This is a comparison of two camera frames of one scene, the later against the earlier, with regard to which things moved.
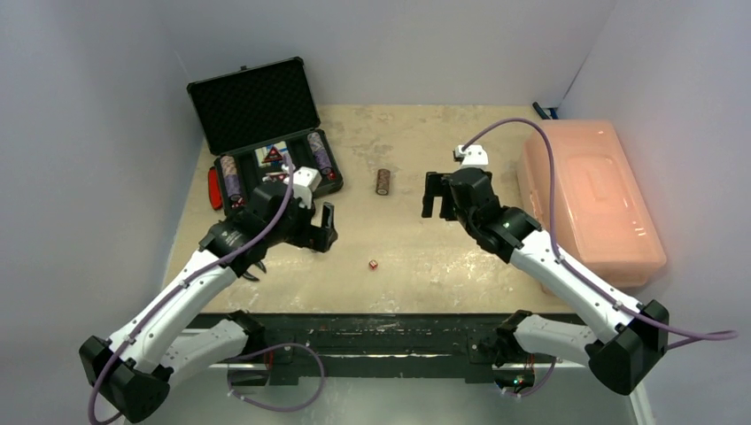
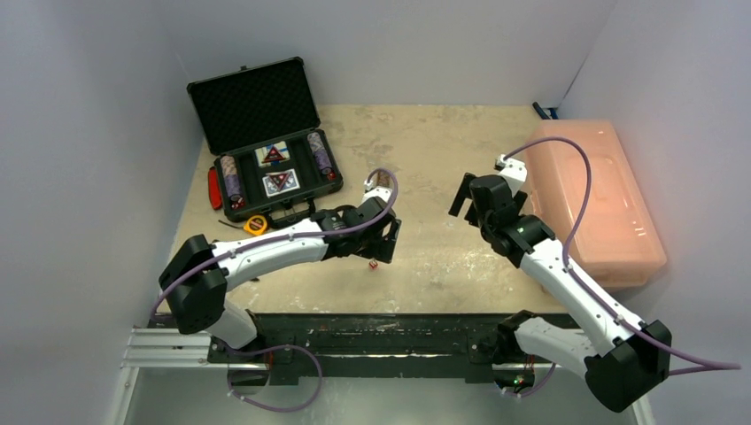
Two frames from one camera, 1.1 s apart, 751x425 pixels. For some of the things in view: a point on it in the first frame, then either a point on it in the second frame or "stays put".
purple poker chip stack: x=323 y=160 stays put
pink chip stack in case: x=230 y=173 stays put
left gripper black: x=318 y=238 to x=382 y=248
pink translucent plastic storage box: x=603 y=214 stays put
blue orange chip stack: x=315 y=141 stays put
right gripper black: x=448 y=196 to x=468 y=199
